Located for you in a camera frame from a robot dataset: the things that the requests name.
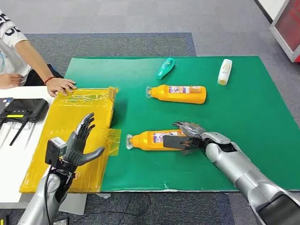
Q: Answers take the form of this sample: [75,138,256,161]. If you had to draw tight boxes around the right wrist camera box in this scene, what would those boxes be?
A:
[163,134,189,150]

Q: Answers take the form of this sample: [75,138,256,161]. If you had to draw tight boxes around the green mat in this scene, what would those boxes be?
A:
[64,56,300,193]

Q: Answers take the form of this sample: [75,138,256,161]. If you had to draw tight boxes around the red and white cabinet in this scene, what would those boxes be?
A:
[269,0,300,63]

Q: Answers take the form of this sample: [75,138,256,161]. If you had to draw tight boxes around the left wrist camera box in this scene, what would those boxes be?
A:
[45,137,68,165]

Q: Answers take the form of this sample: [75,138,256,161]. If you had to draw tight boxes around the person's hand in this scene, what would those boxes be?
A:
[46,77,78,98]
[0,73,24,90]

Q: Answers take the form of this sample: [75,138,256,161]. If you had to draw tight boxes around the person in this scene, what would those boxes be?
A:
[0,9,78,98]

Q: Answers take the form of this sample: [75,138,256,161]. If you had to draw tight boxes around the teal green bottle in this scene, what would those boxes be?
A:
[156,57,176,81]

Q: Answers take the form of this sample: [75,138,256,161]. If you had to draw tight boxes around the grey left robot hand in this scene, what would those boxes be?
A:
[61,112,105,171]

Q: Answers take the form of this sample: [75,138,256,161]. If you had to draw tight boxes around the black controller with antenna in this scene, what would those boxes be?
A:
[0,98,50,147]

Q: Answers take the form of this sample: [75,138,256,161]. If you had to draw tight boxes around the white bottle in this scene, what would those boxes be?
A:
[217,59,233,86]

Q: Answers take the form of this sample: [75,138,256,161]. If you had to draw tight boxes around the yellow plastic-wrapped board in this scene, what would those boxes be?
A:
[19,87,121,194]

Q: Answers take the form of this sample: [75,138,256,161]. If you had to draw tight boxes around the grey flat panel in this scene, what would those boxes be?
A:
[58,193,87,216]

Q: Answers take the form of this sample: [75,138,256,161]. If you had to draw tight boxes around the black floor cable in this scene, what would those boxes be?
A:
[68,194,153,225]

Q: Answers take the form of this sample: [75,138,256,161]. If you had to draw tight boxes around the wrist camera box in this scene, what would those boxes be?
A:
[45,137,68,165]
[163,134,189,150]

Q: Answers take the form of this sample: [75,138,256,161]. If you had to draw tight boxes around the person's left hand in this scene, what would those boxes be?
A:
[46,77,78,98]

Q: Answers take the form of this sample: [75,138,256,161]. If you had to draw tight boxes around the person's right hand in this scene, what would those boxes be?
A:
[0,73,24,90]

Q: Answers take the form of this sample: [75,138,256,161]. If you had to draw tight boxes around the orange bottle with clear cap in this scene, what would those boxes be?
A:
[145,84,207,105]
[125,129,188,152]

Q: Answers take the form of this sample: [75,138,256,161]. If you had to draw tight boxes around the dark laptop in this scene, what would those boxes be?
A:
[0,97,14,113]

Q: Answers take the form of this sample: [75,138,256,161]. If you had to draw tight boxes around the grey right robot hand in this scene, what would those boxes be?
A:
[173,121,207,156]

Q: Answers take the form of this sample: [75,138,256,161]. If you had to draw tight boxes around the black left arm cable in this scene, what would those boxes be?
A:
[44,166,54,225]

